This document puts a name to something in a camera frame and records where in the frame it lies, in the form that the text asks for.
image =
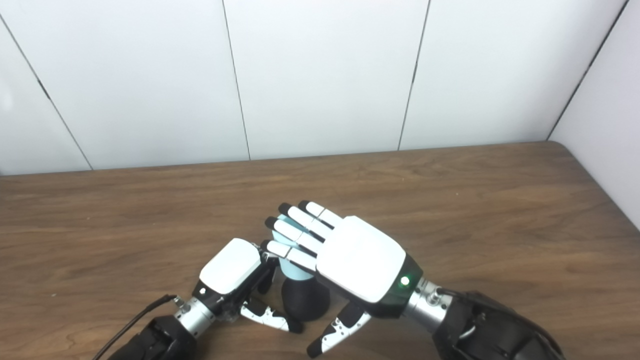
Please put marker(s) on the white and black left hand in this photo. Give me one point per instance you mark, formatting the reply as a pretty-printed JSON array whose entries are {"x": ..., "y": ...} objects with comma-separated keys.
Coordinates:
[{"x": 230, "y": 267}]

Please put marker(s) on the white and black right hand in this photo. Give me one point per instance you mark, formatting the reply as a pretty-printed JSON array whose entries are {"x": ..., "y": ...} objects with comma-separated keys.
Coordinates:
[{"x": 360, "y": 257}]

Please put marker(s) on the black flared nozzle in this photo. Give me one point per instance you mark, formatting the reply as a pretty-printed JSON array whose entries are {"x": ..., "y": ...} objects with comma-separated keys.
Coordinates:
[{"x": 305, "y": 300}]

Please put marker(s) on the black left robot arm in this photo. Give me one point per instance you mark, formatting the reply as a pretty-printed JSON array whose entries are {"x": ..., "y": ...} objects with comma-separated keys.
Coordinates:
[{"x": 160, "y": 337}]

